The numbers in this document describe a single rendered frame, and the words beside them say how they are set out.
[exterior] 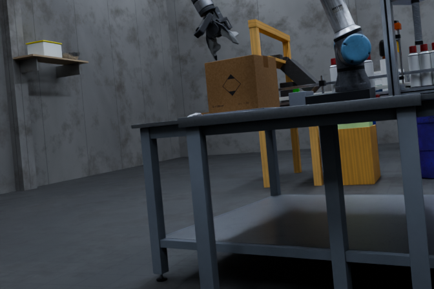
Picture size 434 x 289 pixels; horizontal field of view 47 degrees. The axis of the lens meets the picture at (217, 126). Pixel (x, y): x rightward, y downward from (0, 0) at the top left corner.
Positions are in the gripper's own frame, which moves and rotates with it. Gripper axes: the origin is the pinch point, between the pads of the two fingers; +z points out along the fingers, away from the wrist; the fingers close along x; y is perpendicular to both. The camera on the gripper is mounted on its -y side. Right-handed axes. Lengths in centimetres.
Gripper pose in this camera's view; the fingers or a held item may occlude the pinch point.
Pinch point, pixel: (226, 53)
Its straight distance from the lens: 205.1
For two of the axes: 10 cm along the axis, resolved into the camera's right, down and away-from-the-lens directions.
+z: 4.7, 8.8, -0.4
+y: 6.6, -3.3, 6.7
